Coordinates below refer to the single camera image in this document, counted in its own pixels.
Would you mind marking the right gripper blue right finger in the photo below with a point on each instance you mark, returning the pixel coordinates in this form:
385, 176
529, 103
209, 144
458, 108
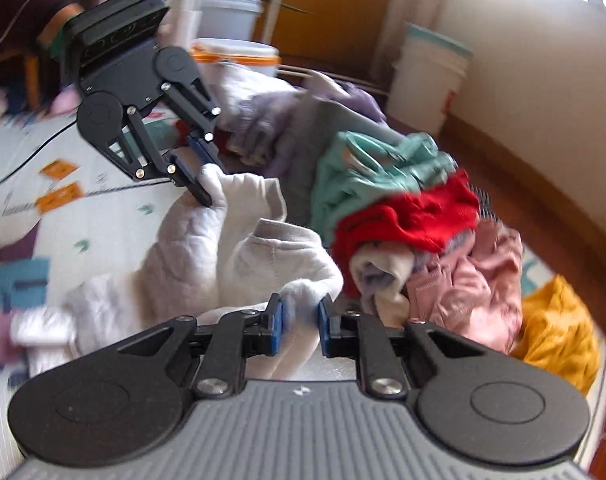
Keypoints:
375, 349

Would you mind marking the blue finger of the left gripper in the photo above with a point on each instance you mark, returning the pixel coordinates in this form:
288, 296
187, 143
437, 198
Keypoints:
190, 101
134, 152

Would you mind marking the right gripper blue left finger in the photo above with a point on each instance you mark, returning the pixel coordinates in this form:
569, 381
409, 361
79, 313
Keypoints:
225, 347

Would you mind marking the white quilted baby garment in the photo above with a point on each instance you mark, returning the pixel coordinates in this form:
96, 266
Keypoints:
207, 261

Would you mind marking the purple garment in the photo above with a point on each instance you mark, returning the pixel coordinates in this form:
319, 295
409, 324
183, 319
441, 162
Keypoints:
267, 130

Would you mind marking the cream lilac garment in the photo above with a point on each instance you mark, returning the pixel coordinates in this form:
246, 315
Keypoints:
380, 272

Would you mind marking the white orange storage box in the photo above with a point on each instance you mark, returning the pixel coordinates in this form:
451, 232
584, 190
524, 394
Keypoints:
216, 57

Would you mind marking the orange paper tag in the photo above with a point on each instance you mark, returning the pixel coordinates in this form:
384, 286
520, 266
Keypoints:
58, 169
58, 198

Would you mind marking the grey garment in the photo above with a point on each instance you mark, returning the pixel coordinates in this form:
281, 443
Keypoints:
313, 127

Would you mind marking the pink garment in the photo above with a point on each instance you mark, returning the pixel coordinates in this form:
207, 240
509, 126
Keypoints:
475, 290

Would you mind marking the cartoon foam play mat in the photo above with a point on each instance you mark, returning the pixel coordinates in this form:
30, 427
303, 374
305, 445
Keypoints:
44, 256

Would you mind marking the red garment in pile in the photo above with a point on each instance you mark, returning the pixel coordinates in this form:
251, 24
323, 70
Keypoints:
426, 221

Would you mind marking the teal green garment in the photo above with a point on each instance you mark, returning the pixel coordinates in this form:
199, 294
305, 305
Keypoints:
358, 170

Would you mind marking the wooden cabinet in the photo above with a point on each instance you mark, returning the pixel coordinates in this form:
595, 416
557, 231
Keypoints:
336, 32

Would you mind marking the yellow knit sweater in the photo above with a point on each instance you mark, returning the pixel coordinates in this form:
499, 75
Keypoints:
558, 334

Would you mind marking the white plastic bucket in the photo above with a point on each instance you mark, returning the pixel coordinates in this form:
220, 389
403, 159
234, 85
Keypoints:
427, 79

